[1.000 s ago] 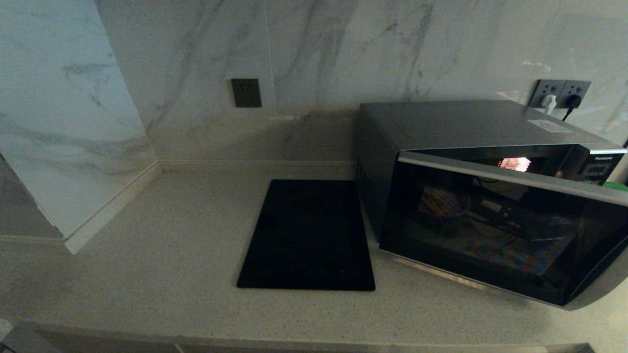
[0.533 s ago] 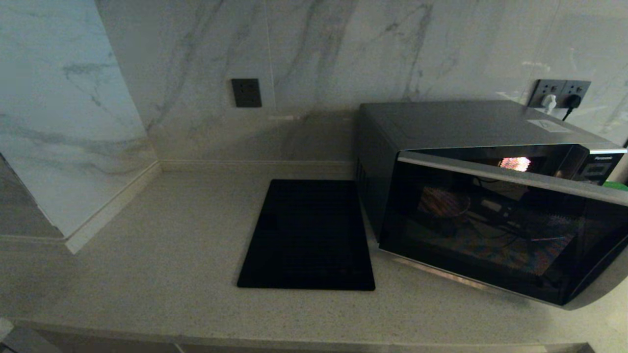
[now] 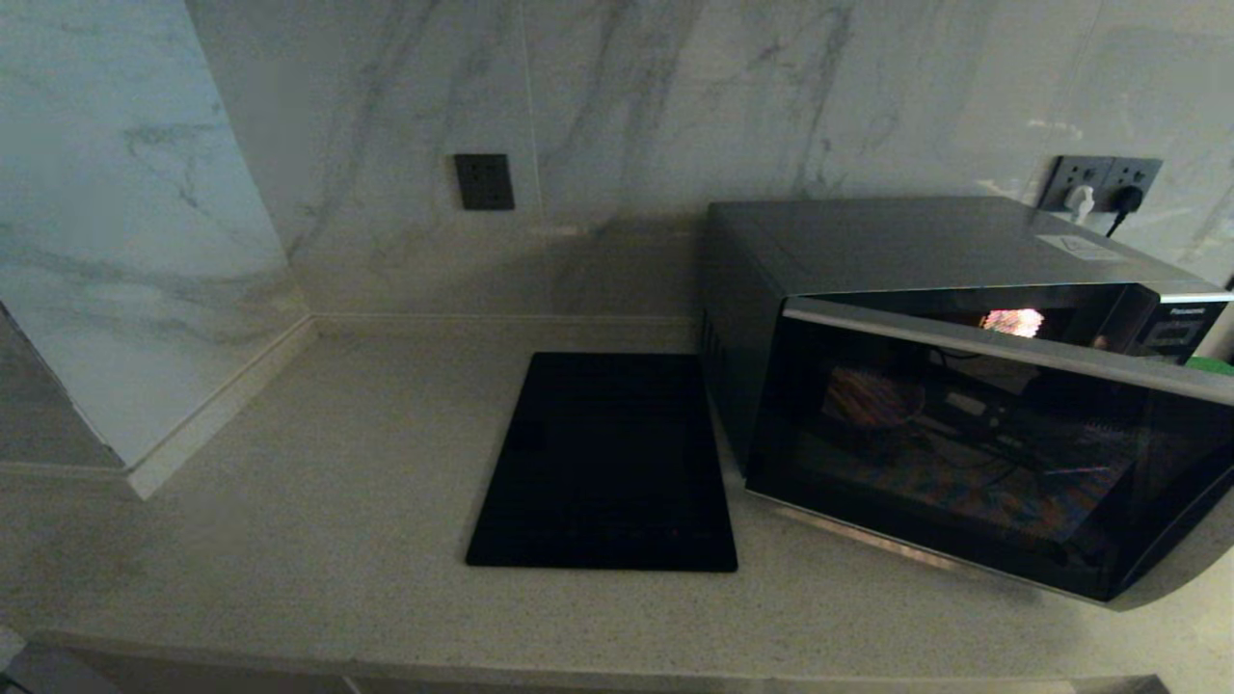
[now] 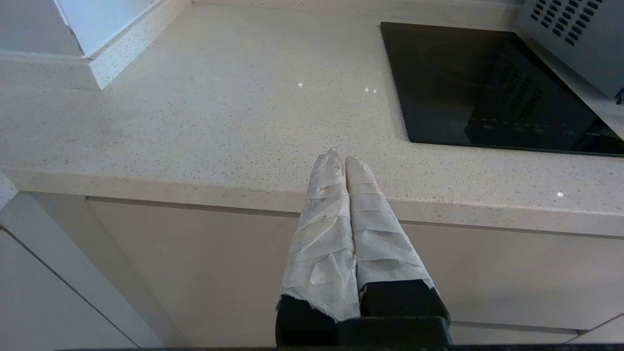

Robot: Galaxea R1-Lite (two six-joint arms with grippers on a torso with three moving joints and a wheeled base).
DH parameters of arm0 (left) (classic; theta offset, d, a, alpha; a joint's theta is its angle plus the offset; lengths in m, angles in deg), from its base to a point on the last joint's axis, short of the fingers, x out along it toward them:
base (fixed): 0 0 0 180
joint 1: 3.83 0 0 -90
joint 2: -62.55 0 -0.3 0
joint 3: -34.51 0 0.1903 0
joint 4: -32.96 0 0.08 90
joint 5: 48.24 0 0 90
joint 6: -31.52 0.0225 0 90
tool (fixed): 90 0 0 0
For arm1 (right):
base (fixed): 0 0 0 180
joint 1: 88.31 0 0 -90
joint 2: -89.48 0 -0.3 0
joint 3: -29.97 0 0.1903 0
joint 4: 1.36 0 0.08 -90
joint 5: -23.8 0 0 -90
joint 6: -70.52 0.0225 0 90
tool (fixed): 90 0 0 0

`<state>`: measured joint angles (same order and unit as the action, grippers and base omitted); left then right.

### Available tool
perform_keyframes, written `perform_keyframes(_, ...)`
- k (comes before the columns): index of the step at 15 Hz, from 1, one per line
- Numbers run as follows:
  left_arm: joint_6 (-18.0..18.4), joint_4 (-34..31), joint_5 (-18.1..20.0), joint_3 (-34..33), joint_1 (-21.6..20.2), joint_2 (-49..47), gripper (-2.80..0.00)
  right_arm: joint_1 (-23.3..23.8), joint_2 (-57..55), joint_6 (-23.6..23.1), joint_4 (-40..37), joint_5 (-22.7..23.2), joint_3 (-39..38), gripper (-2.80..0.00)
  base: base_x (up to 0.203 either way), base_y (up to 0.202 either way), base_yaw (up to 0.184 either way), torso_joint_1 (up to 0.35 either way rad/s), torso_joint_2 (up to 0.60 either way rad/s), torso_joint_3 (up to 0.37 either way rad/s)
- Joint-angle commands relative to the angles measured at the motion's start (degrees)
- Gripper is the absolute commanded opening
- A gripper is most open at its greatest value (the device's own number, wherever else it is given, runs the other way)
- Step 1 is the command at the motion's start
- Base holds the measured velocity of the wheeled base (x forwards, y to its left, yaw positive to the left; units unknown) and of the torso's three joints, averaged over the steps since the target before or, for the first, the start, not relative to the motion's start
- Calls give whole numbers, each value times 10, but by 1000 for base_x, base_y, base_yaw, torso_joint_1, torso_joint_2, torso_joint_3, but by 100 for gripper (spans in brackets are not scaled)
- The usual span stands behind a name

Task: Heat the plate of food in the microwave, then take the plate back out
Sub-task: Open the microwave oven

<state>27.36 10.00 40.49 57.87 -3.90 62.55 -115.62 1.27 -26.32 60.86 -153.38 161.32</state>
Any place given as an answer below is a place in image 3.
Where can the green cutting board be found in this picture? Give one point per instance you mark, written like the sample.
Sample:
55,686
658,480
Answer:
1213,365

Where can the grey double wall socket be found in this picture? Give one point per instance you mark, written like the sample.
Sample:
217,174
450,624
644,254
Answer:
1099,172

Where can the white power plug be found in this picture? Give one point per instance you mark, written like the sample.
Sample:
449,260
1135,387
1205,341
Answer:
1080,200

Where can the black power plug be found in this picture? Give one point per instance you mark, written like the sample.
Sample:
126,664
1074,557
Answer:
1128,198

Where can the black glass induction cooktop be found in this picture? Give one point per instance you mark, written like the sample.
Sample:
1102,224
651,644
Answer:
603,463

